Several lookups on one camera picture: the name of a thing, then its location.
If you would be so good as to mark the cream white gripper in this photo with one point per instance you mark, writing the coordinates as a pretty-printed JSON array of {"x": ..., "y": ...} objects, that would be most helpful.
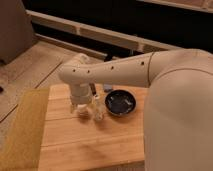
[{"x": 80, "y": 94}]

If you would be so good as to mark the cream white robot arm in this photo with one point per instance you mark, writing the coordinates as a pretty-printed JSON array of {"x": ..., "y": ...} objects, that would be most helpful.
[{"x": 178, "y": 110}]

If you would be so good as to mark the small clear plastic bottle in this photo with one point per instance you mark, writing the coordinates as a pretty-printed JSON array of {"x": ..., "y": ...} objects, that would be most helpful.
[{"x": 99, "y": 112}]

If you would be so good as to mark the small blue-grey block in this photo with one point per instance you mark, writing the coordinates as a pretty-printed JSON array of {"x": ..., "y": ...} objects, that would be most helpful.
[{"x": 107, "y": 88}]

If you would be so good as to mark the black round bowl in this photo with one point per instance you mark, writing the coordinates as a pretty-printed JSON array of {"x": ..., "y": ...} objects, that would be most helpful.
[{"x": 120, "y": 102}]

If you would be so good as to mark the yellow-green cloth mat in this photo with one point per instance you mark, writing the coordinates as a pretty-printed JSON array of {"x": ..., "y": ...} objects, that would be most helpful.
[{"x": 21, "y": 150}]

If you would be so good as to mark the beige cabinet corner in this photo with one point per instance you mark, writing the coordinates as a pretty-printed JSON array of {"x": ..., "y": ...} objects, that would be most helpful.
[{"x": 16, "y": 31}]

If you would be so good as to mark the light wooden shelf rail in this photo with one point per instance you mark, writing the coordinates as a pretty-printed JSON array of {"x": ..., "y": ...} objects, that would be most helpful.
[{"x": 99, "y": 34}]

